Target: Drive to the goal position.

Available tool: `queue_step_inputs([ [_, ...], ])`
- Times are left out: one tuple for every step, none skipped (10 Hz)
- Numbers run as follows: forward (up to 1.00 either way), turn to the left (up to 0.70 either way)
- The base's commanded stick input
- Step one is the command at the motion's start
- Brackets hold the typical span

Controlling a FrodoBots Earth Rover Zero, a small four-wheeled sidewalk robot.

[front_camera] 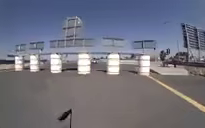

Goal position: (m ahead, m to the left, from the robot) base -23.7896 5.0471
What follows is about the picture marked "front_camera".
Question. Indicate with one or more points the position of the row of white barrels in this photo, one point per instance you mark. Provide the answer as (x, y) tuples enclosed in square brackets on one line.
[(83, 64)]

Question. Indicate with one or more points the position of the grey asphalt road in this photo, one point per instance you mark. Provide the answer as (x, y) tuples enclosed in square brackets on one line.
[(106, 100)]

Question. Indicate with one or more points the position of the row of barrier sign panels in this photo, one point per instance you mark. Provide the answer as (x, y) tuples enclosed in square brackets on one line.
[(66, 43)]

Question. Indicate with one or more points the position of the tree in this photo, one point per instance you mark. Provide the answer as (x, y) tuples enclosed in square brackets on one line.
[(162, 55)]

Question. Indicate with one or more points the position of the pale concrete pavement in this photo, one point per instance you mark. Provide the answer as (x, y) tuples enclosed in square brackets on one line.
[(168, 70)]

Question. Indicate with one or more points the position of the large billboard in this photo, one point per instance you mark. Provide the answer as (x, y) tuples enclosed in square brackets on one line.
[(191, 36)]

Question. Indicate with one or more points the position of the dirt verge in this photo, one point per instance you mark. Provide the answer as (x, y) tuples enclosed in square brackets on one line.
[(201, 71)]

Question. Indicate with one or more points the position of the tall sign frame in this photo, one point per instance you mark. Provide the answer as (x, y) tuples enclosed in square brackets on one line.
[(72, 28)]

